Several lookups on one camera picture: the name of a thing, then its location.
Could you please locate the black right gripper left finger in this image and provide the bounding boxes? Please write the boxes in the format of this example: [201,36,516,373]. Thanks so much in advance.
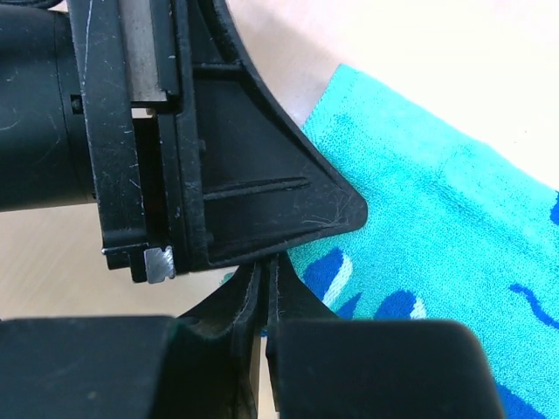
[176,263,262,349]

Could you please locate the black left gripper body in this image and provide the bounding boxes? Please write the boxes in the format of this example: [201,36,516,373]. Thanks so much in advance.
[1,1,192,283]

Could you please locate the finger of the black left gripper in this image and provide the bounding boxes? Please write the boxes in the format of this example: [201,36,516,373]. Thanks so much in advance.
[186,1,367,269]

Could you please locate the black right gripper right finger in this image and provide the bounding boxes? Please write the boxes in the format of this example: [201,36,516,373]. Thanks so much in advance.
[266,252,338,349]

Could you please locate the yellow towel teal trim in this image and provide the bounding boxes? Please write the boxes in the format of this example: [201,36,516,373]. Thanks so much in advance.
[289,65,558,418]

